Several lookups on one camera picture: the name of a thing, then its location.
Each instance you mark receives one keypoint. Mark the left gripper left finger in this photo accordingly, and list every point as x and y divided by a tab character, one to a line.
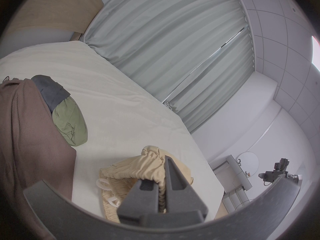
147	199

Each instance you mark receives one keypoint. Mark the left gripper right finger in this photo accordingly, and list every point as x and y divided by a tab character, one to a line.
180	196

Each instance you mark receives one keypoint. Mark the beige shorts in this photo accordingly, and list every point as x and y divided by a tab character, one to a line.
140	166

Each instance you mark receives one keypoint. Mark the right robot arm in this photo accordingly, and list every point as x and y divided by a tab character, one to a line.
271	175

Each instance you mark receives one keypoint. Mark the bed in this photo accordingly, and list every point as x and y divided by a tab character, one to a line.
112	96

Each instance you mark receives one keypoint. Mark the white dressing table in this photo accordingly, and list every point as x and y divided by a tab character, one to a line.
232	181

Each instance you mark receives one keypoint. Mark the green garment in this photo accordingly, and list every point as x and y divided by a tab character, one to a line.
70	121

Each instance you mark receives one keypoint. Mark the pale green curtain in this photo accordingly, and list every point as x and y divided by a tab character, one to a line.
160	34
215	84

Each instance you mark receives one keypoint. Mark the brown garment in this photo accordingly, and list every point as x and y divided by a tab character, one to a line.
30	139

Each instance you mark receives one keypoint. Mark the dark grey garment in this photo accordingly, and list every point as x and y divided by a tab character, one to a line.
48	89

